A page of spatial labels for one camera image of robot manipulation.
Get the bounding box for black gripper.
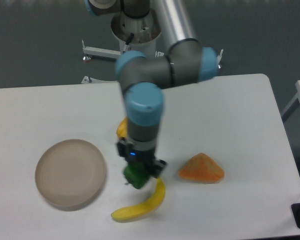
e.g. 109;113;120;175
116;138;167;178

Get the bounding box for green toy pepper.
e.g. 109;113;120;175
123;161;150;190

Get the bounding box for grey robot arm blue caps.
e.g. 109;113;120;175
85;0;222;183

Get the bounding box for yellow toy pepper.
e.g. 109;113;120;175
116;117;128;140

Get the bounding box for beige round plate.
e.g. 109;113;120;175
34;139;107;212

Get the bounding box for yellow toy banana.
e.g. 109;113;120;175
110;177;166;222

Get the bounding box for orange toy pumpkin wedge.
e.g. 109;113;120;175
178;153;225;184

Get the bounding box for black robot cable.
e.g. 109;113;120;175
122;32;135;55

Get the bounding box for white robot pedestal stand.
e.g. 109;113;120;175
80;11;225;85

